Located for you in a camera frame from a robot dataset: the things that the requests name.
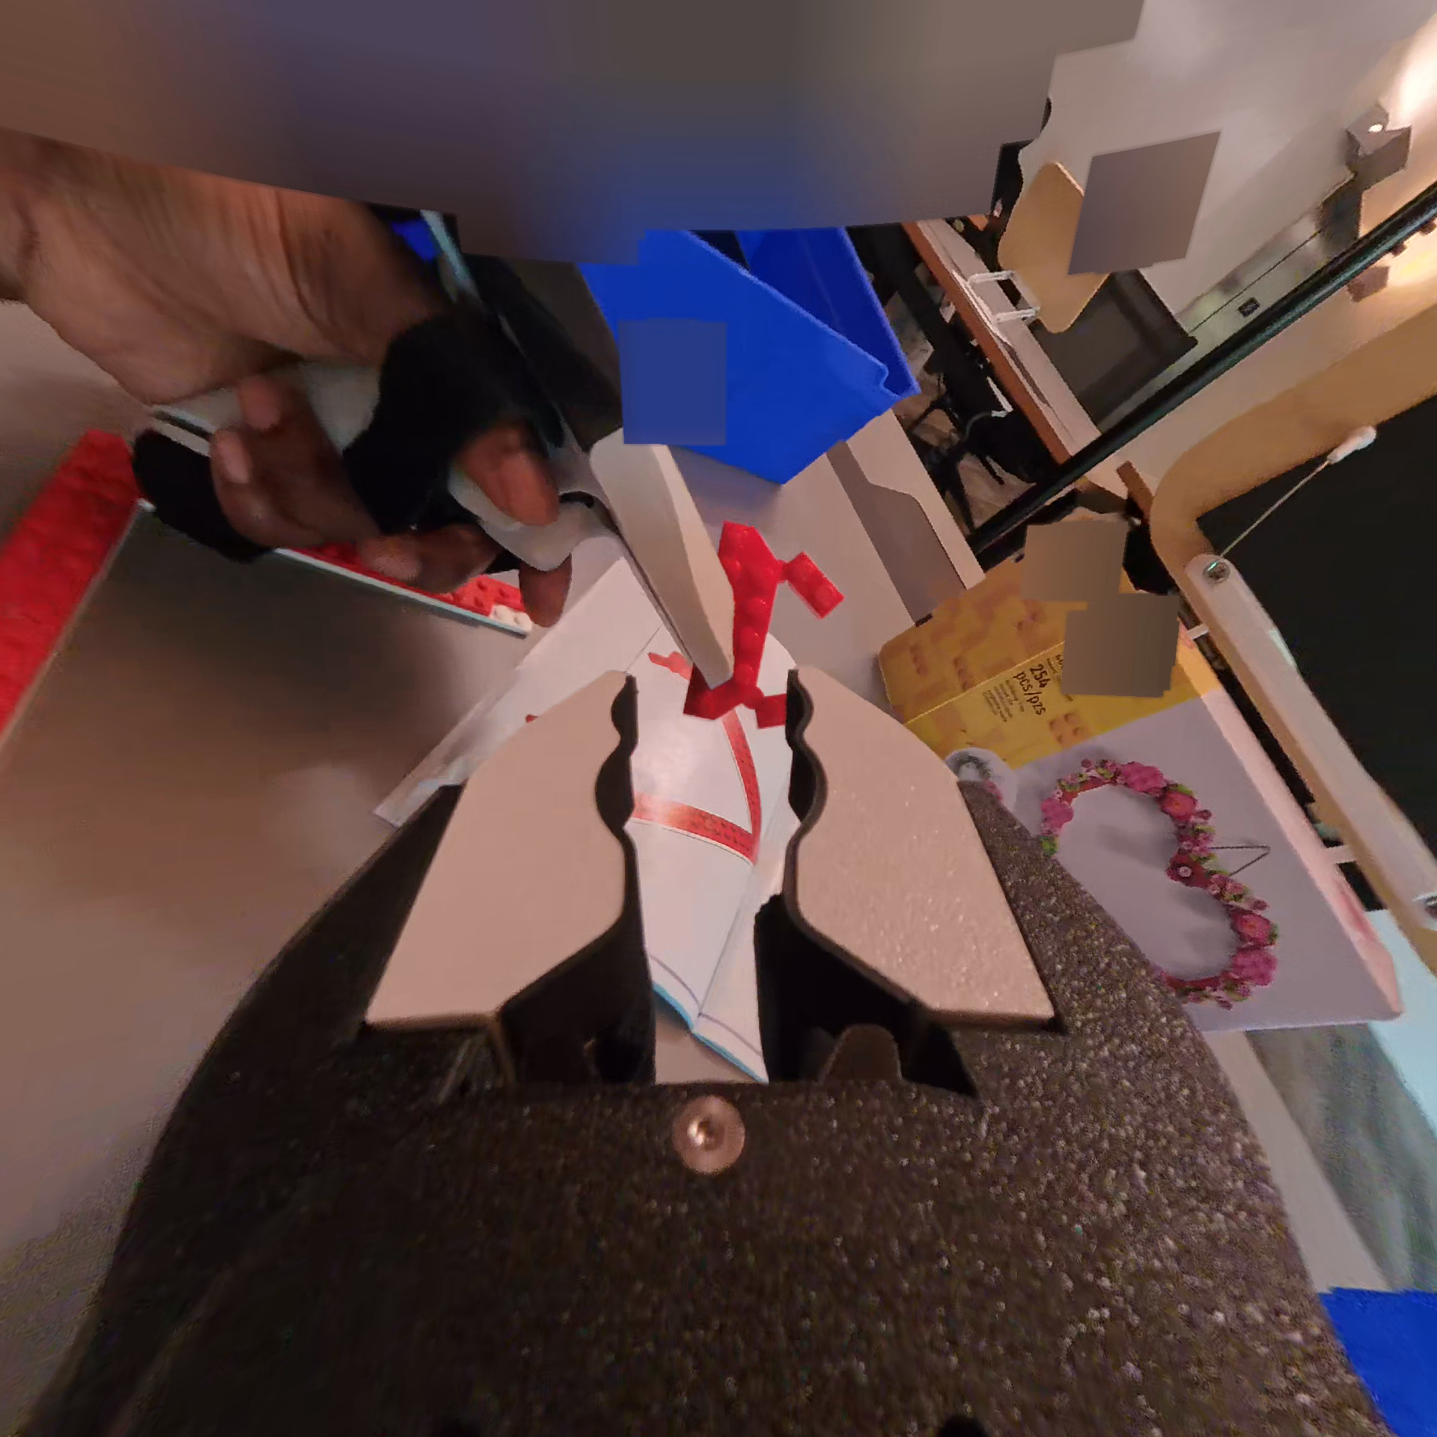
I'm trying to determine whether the white instruction booklet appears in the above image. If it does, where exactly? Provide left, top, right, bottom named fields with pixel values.
left=376, top=556, right=805, bottom=1085

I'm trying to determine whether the wooden chair back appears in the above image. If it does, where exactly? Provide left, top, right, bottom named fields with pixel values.
left=996, top=162, right=1125, bottom=336

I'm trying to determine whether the blue plastic bin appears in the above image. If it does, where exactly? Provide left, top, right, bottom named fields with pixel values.
left=736, top=229, right=924, bottom=397
left=579, top=231, right=901, bottom=487

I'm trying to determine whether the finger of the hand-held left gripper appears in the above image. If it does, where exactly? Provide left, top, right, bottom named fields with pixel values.
left=586, top=441, right=740, bottom=687

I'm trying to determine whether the person's left hand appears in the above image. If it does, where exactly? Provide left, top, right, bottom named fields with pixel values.
left=0, top=129, right=575, bottom=629

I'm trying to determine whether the red brick frame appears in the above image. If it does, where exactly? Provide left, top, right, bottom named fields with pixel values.
left=0, top=430, right=531, bottom=735

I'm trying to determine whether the yellow cardboard box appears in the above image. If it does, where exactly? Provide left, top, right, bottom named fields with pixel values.
left=878, top=562, right=1228, bottom=773

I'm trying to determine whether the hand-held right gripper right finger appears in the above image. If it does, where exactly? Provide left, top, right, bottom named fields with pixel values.
left=784, top=668, right=1060, bottom=1035

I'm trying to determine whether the white printed box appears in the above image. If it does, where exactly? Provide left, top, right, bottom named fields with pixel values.
left=943, top=696, right=1405, bottom=1037

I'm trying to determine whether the black metal pole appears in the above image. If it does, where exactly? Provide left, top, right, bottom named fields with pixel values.
left=968, top=185, right=1437, bottom=558

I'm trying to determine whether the wood-edged background desk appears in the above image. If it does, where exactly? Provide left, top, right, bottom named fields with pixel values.
left=903, top=217, right=1108, bottom=464

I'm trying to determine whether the grey metal bracket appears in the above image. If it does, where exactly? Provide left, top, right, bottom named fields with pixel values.
left=1343, top=104, right=1414, bottom=185

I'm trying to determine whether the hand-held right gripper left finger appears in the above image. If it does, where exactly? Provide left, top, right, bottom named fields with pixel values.
left=364, top=671, right=653, bottom=1033

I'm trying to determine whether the blue plastic object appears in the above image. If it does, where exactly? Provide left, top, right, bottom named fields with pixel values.
left=1316, top=1288, right=1437, bottom=1437

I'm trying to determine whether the white flat bar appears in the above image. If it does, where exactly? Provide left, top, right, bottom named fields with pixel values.
left=1184, top=554, right=1437, bottom=915

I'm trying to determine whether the red brick arc assembly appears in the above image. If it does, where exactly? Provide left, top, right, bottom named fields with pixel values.
left=678, top=520, right=845, bottom=729

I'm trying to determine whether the wooden frame with black panel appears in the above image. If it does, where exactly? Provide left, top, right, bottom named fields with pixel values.
left=1117, top=302, right=1437, bottom=980

